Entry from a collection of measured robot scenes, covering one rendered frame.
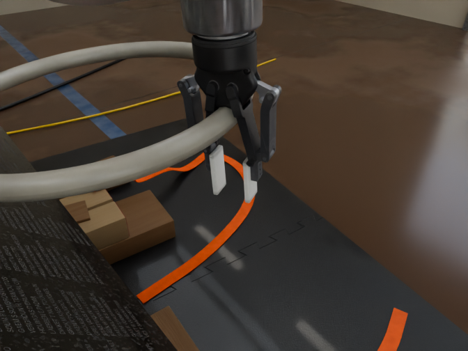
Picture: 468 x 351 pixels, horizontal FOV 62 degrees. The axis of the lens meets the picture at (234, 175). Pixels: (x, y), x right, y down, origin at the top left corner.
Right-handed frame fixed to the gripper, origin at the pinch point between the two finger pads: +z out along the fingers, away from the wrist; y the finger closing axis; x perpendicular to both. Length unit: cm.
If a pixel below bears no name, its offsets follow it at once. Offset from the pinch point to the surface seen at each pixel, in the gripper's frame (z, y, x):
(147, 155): -10.7, 3.2, 13.4
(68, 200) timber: 58, 90, -35
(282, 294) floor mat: 82, 7, -43
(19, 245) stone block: 9.0, 28.9, 17.3
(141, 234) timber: 70, 62, -40
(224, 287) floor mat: 81, 27, -37
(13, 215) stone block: 9.8, 36.9, 12.1
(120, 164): -10.7, 4.9, 15.7
